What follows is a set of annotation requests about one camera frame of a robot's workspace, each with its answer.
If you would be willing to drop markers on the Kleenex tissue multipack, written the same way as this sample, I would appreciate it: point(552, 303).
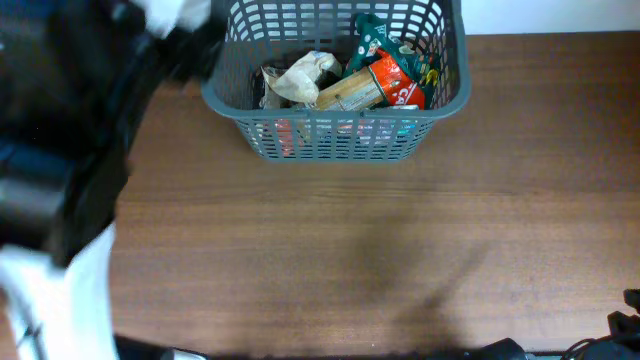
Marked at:
point(367, 131)

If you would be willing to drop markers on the brown snack bag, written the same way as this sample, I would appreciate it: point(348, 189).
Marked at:
point(271, 100)

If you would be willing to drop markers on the beige packet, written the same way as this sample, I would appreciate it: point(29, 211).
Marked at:
point(303, 81)

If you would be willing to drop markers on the orange spaghetti packet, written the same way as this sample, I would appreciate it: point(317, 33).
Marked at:
point(357, 92)

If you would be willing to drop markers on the green Nescafe coffee bag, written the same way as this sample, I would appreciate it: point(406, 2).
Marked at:
point(404, 76)

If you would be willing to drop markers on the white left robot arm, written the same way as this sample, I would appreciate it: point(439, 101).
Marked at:
point(76, 79)

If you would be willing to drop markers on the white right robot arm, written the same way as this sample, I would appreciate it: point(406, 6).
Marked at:
point(621, 344)

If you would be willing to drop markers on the grey plastic basket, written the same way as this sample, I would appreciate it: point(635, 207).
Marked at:
point(263, 34)

